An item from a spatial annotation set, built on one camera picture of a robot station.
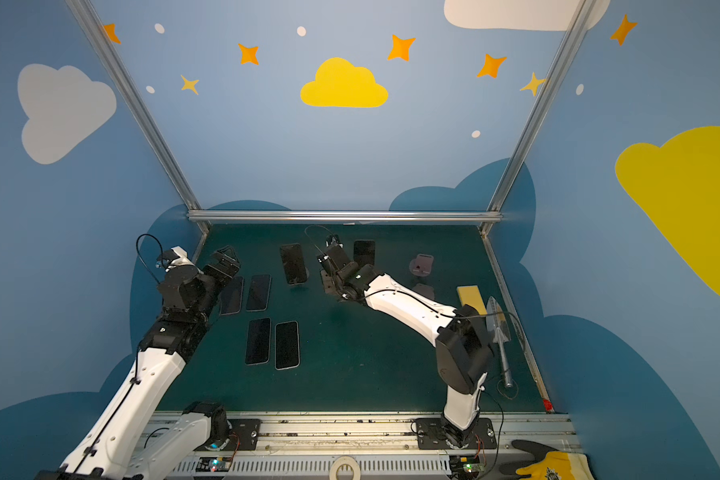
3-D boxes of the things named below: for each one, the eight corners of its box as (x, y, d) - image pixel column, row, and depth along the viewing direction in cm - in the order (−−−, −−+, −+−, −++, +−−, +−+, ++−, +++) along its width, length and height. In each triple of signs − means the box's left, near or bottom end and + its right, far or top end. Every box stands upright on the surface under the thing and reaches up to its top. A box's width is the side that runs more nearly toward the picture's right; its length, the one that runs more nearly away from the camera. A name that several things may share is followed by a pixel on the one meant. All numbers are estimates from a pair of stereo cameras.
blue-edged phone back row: (247, 365, 88) (244, 363, 87) (250, 323, 97) (248, 320, 96) (270, 362, 89) (268, 359, 87) (271, 320, 98) (269, 317, 96)
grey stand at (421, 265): (410, 276, 108) (413, 261, 101) (409, 268, 111) (412, 253, 104) (429, 276, 108) (434, 261, 102) (428, 268, 111) (432, 253, 104)
